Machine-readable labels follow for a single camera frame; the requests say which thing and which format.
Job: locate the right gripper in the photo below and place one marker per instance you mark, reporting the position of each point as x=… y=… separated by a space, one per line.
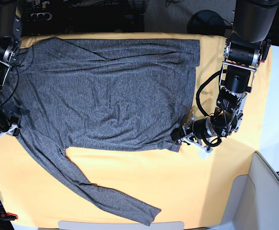
x=10 y=125

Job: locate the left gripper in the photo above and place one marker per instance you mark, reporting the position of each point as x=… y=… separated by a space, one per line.
x=196 y=131

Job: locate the grey long sleeve shirt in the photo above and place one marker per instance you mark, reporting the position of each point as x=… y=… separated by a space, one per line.
x=124 y=95

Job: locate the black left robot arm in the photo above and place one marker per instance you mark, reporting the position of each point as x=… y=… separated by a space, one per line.
x=245 y=49

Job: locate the red clamp left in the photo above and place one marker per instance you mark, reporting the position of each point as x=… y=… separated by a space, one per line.
x=8 y=217

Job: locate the red clamp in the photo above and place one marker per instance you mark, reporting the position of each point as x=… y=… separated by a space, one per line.
x=265 y=46
x=8 y=217

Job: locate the black chair base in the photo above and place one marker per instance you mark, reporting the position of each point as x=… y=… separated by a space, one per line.
x=206 y=22

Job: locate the red clamp right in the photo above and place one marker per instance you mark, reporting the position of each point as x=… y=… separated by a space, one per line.
x=265 y=46

